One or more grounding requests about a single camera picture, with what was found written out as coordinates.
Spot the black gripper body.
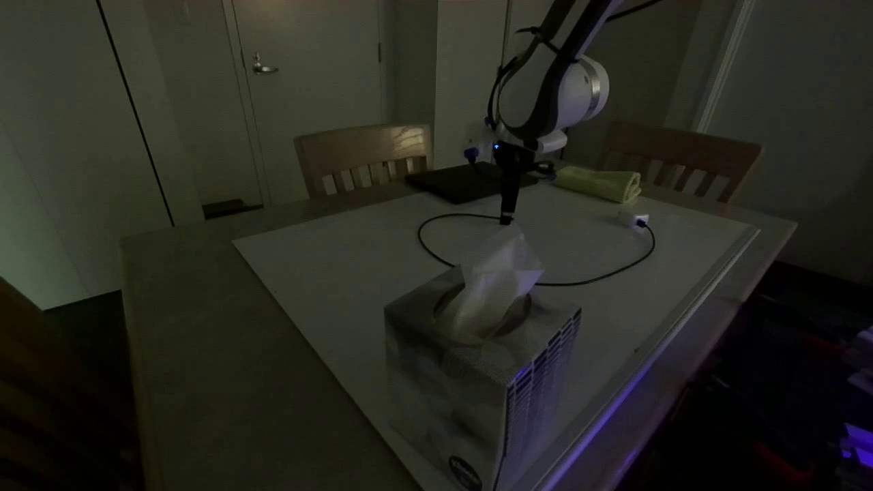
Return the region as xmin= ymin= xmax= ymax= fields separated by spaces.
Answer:
xmin=494 ymin=133 xmax=533 ymax=192

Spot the black cable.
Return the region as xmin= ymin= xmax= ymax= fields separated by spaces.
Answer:
xmin=415 ymin=209 xmax=661 ymax=288

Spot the white tissue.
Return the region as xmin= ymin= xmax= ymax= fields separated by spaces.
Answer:
xmin=440 ymin=228 xmax=548 ymax=347

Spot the yellow folded cloth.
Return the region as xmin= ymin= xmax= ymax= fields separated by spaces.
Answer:
xmin=548 ymin=160 xmax=646 ymax=209

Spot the wooden chair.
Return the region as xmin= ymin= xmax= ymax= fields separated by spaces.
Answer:
xmin=293 ymin=119 xmax=438 ymax=203
xmin=599 ymin=119 xmax=766 ymax=204

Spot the white table mat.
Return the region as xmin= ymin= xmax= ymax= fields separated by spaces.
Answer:
xmin=229 ymin=174 xmax=766 ymax=491

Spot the grey tissue box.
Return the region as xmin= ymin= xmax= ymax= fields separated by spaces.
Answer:
xmin=382 ymin=268 xmax=586 ymax=491

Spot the grey door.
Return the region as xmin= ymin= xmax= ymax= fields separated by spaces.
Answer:
xmin=224 ymin=0 xmax=391 ymax=208

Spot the black floor object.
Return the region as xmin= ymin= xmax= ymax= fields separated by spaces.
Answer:
xmin=199 ymin=196 xmax=269 ymax=220

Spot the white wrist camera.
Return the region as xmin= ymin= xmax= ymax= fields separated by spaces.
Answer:
xmin=465 ymin=136 xmax=503 ymax=170

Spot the metal door handle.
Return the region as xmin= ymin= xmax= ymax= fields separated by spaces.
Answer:
xmin=248 ymin=54 xmax=285 ymax=78

